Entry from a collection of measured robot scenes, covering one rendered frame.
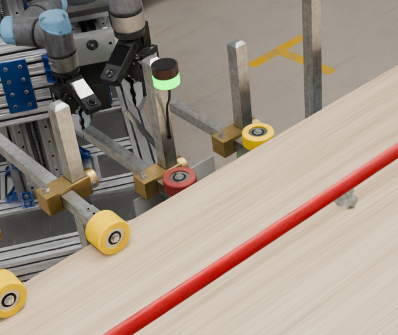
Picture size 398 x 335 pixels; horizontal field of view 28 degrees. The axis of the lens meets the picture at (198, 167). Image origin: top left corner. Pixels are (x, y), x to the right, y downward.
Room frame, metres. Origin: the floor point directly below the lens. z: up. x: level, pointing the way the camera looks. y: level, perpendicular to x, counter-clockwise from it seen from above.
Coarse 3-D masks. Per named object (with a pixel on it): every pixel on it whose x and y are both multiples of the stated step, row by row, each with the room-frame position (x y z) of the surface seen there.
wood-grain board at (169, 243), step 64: (320, 128) 1.65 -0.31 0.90; (384, 128) 1.61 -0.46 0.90; (192, 192) 1.46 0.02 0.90; (256, 192) 1.43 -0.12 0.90; (320, 192) 1.40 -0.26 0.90; (384, 192) 1.37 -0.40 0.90; (128, 256) 1.27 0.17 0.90; (192, 256) 1.24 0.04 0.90; (256, 256) 1.22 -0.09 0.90; (320, 256) 1.20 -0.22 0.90; (384, 256) 1.17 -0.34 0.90; (0, 320) 1.13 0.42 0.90; (64, 320) 1.11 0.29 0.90; (192, 320) 1.07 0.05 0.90; (256, 320) 1.05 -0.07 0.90; (320, 320) 1.03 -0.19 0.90; (384, 320) 1.01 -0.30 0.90
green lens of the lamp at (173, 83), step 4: (152, 76) 1.58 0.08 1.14; (176, 76) 1.57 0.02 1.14; (156, 80) 1.56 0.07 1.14; (160, 80) 1.56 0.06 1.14; (164, 80) 1.56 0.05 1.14; (168, 80) 1.55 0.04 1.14; (172, 80) 1.56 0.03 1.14; (176, 80) 1.56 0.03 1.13; (156, 84) 1.56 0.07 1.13; (160, 84) 1.56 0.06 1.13; (164, 84) 1.55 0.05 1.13; (168, 84) 1.55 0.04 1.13; (172, 84) 1.56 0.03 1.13; (176, 84) 1.56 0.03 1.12; (160, 88) 1.56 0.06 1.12; (164, 88) 1.55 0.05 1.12; (168, 88) 1.55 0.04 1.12
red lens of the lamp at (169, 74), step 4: (176, 60) 1.59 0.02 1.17; (176, 64) 1.58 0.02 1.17; (152, 68) 1.57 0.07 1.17; (172, 68) 1.56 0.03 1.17; (176, 68) 1.57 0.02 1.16; (152, 72) 1.57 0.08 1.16; (156, 72) 1.56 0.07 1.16; (160, 72) 1.56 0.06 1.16; (164, 72) 1.55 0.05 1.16; (168, 72) 1.55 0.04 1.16; (172, 72) 1.56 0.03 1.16; (176, 72) 1.57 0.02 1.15; (156, 76) 1.56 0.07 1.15; (160, 76) 1.56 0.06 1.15; (164, 76) 1.55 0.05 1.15; (168, 76) 1.55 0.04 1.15; (172, 76) 1.56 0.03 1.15
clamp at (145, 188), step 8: (184, 160) 1.63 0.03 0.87; (152, 168) 1.61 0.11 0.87; (160, 168) 1.61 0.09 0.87; (136, 176) 1.59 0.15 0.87; (152, 176) 1.58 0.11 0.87; (160, 176) 1.58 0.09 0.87; (136, 184) 1.58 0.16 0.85; (144, 184) 1.55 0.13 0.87; (152, 184) 1.56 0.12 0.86; (144, 192) 1.56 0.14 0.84; (152, 192) 1.56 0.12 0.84; (160, 192) 1.57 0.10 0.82
